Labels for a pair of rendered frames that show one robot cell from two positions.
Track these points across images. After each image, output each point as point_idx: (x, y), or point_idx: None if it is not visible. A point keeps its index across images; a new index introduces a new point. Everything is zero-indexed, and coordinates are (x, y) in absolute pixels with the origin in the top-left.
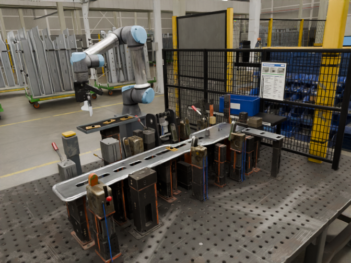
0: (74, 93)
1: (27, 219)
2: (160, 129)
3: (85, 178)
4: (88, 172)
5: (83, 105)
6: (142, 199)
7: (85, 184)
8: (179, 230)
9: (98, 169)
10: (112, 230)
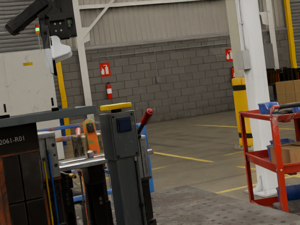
0: (74, 17)
1: None
2: None
3: (102, 157)
4: (95, 159)
5: (60, 53)
6: None
7: (102, 154)
8: None
9: (77, 162)
10: (85, 202)
